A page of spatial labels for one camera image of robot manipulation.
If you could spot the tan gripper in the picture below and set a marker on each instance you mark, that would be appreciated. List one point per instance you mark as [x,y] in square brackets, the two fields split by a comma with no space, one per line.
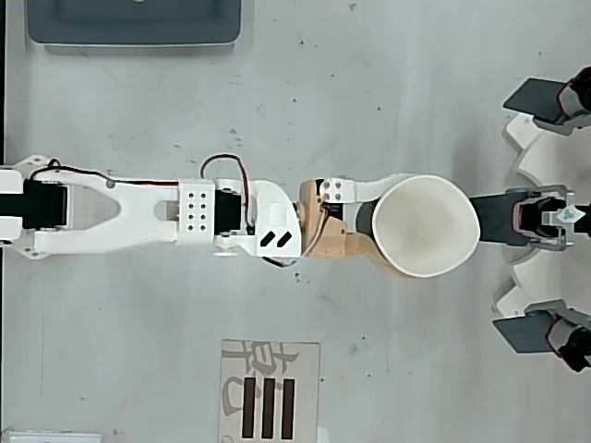
[333,231]

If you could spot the white paper cup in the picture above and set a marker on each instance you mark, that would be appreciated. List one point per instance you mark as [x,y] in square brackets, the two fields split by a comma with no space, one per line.
[425,226]

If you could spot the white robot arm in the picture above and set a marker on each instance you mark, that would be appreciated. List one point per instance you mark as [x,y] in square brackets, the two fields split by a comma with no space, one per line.
[138,217]

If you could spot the white gear-shaped valve base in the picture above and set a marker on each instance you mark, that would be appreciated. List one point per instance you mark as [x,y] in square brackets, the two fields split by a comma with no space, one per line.
[540,152]

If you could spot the beige card with black bars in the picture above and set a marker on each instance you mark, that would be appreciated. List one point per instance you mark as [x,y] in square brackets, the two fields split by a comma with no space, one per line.
[270,392]

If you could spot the grey plastic tray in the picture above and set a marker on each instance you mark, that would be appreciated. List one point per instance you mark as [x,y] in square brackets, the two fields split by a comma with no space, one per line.
[134,23]

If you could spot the flat white box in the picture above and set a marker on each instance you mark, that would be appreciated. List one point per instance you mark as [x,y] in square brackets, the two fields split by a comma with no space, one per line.
[51,437]

